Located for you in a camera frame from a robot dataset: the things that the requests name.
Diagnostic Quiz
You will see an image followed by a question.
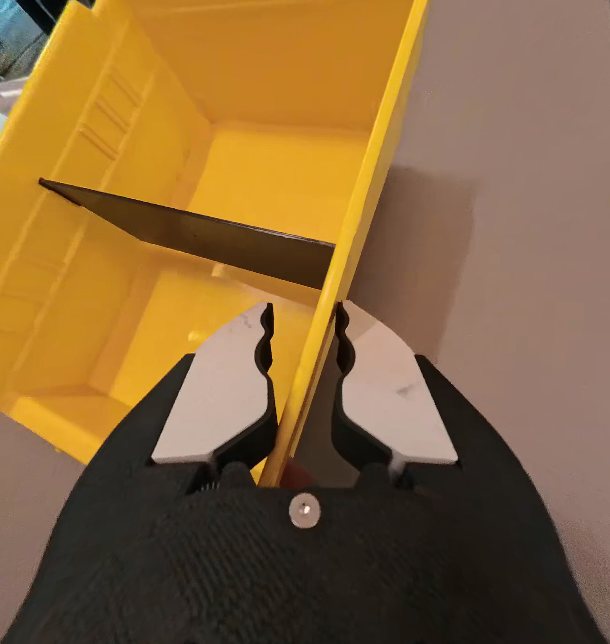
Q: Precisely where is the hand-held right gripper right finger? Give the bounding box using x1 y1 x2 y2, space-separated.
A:
331 300 460 471

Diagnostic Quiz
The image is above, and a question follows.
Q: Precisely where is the yellow plastic bin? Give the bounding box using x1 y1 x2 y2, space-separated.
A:
0 0 430 490

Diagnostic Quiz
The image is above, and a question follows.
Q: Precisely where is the grey desk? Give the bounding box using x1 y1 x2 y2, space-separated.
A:
0 0 610 644

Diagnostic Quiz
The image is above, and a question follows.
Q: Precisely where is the black bin divider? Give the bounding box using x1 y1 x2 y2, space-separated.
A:
39 177 336 291

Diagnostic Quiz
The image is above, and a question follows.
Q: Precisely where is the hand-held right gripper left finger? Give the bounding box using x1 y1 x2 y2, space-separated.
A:
150 302 279 469

